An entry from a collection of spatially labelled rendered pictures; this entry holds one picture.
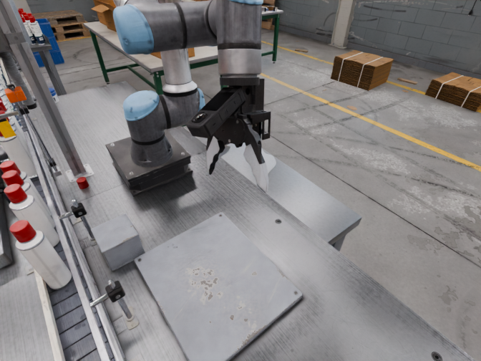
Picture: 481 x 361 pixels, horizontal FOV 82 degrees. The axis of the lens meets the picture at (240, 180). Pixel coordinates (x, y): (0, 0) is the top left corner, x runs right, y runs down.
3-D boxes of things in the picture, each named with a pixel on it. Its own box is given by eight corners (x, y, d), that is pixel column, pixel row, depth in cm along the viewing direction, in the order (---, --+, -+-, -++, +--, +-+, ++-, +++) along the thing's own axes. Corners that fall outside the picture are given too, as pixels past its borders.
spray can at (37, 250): (47, 278, 69) (1, 223, 56) (69, 267, 72) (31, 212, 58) (51, 294, 66) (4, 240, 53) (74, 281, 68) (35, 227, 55)
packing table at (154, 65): (101, 83, 406) (82, 23, 356) (153, 72, 443) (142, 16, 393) (167, 150, 270) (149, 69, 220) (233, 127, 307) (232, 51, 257)
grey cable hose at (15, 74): (26, 107, 99) (-8, 44, 86) (36, 104, 101) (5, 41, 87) (27, 110, 97) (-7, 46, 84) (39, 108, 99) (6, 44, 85)
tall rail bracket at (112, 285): (104, 328, 65) (77, 292, 54) (134, 309, 68) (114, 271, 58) (108, 339, 63) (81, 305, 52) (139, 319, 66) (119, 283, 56)
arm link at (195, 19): (168, 7, 54) (183, -6, 45) (220, 3, 58) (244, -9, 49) (177, 51, 58) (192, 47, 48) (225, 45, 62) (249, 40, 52)
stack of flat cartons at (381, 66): (329, 78, 421) (333, 56, 401) (348, 70, 449) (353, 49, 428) (368, 91, 384) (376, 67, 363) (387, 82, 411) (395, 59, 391)
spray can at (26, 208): (38, 241, 78) (-3, 186, 65) (59, 232, 80) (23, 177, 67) (41, 253, 75) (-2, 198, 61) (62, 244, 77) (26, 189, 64)
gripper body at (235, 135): (270, 141, 55) (273, 76, 50) (243, 150, 49) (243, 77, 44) (241, 136, 60) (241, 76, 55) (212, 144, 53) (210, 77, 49)
